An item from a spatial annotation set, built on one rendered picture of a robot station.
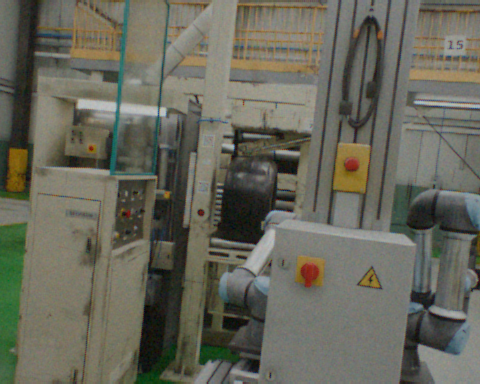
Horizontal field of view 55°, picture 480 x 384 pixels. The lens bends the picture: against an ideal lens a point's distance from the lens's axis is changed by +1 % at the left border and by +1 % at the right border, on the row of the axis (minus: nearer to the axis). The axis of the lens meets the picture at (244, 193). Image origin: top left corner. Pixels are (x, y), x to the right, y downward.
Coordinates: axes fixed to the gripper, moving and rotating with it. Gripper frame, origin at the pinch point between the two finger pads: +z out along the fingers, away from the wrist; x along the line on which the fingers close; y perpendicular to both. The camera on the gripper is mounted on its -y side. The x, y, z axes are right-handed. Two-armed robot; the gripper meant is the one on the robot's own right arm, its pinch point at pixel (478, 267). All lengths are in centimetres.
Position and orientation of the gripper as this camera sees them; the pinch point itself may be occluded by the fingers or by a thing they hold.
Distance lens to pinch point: 217.1
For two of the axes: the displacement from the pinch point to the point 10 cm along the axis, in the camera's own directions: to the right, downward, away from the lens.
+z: 6.2, 0.3, 7.9
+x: 7.9, -0.2, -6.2
